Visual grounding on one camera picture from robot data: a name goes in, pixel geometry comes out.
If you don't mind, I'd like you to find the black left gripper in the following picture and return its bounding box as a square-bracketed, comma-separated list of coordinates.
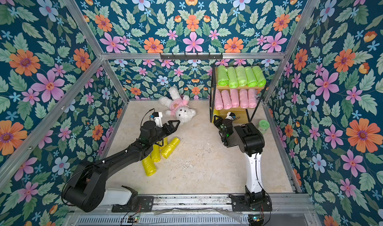
[148, 120, 180, 147]

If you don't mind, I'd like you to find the green trash bag roll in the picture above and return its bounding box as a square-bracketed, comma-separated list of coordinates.
[235, 66, 248, 87]
[252, 66, 266, 87]
[227, 67, 239, 89]
[217, 65, 229, 86]
[245, 66, 258, 87]

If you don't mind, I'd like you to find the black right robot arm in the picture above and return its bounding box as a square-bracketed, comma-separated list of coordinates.
[213, 112, 272, 211]

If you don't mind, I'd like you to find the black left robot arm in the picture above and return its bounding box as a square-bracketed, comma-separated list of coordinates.
[61, 120, 181, 213]

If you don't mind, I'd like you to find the yellow trash bag roll upright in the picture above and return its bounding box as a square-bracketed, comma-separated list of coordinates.
[151, 144, 161, 163]

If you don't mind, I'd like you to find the yellow trash bag roll large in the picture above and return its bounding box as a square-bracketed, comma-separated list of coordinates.
[142, 155, 157, 177]

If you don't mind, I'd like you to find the white plush bunny pink shirt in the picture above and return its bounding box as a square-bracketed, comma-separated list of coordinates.
[159, 86, 196, 125]

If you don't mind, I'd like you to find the upper green lidded jar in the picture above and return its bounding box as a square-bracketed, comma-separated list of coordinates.
[257, 120, 270, 134]

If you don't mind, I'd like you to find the green circuit board right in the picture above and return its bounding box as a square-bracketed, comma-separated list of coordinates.
[247, 215, 264, 226]

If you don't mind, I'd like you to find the green circuit board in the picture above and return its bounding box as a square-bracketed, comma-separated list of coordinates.
[126, 216, 139, 224]
[247, 215, 264, 226]

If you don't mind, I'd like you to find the green circuit board left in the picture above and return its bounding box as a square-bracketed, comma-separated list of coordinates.
[126, 216, 139, 224]

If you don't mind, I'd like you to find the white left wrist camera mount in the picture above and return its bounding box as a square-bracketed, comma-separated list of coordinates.
[150, 111, 163, 128]

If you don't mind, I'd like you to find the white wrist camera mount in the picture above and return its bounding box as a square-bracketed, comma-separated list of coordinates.
[150, 111, 163, 128]
[226, 112, 236, 121]

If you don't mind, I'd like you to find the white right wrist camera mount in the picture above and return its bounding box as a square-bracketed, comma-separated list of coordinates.
[226, 112, 236, 121]

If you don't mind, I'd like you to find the wooden shelf black metal frame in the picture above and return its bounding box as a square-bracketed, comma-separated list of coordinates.
[209, 67, 267, 124]

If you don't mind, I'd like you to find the black hook rail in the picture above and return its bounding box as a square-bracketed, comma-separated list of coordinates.
[160, 53, 223, 61]

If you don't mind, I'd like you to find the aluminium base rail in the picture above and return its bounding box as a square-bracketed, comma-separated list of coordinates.
[64, 193, 321, 226]

